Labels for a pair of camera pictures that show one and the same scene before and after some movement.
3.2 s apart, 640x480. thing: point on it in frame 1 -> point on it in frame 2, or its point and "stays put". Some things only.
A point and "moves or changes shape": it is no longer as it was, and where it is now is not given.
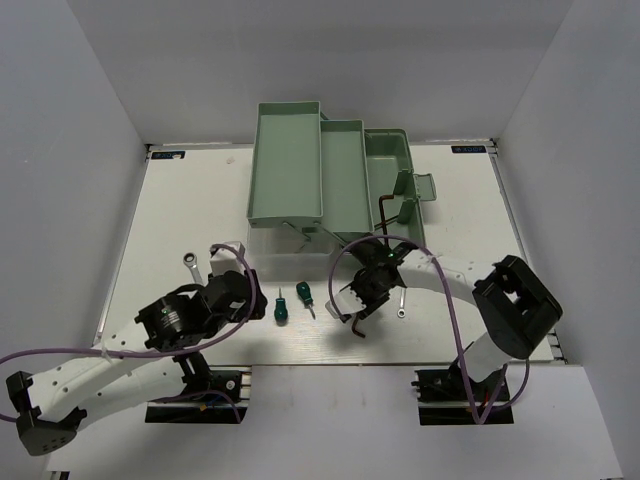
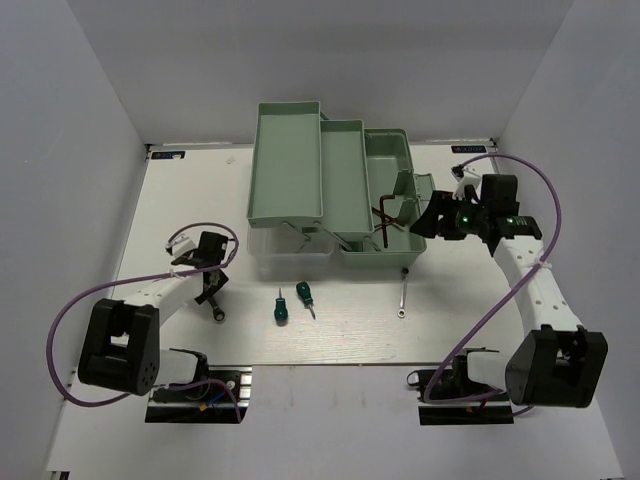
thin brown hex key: [387, 221] stays put
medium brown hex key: [356, 332] -> [398, 221]
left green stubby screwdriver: [280, 310] stays put
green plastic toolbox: [319, 185] stays put
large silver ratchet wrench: [190, 259] moves or changes shape
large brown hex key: [382, 213] stays put
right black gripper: [369, 305] -> [427, 225]
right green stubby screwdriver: [304, 291] stays put
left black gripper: [243, 313] -> [200, 298]
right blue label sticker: [469, 149] stays put
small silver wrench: [401, 313] stays put
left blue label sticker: [167, 154] stays put
